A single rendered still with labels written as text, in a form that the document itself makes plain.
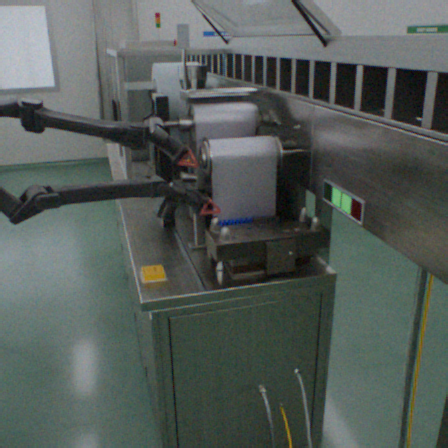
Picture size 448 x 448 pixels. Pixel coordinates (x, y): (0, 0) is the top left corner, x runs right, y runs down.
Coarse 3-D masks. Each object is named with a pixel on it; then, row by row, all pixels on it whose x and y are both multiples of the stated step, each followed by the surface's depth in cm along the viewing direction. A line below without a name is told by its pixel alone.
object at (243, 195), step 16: (224, 176) 167; (240, 176) 168; (256, 176) 170; (272, 176) 172; (224, 192) 169; (240, 192) 171; (256, 192) 172; (272, 192) 174; (224, 208) 171; (240, 208) 173; (256, 208) 175; (272, 208) 176
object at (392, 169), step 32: (256, 96) 210; (288, 96) 179; (288, 128) 180; (320, 128) 154; (352, 128) 135; (384, 128) 120; (288, 160) 183; (320, 160) 157; (352, 160) 137; (384, 160) 121; (416, 160) 109; (320, 192) 160; (352, 192) 139; (384, 192) 123; (416, 192) 110; (384, 224) 125; (416, 224) 112; (416, 256) 113
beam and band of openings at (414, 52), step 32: (224, 64) 266; (256, 64) 211; (288, 64) 183; (320, 64) 155; (352, 64) 132; (384, 64) 117; (416, 64) 106; (320, 96) 159; (352, 96) 146; (384, 96) 131; (416, 96) 118; (416, 128) 108
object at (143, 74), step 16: (128, 64) 242; (144, 64) 244; (160, 64) 246; (176, 64) 248; (192, 64) 250; (208, 64) 253; (112, 80) 327; (128, 80) 245; (144, 80) 247; (160, 80) 249; (176, 80) 251; (208, 80) 256; (144, 96) 250; (176, 96) 254; (144, 112) 253; (176, 112) 257; (176, 128) 260; (144, 160) 262; (176, 176) 270
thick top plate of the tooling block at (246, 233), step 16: (240, 224) 170; (272, 224) 170; (288, 224) 170; (304, 224) 169; (320, 224) 169; (208, 240) 164; (240, 240) 157; (256, 240) 157; (272, 240) 158; (304, 240) 162; (320, 240) 163; (224, 256) 156; (240, 256) 157; (256, 256) 159
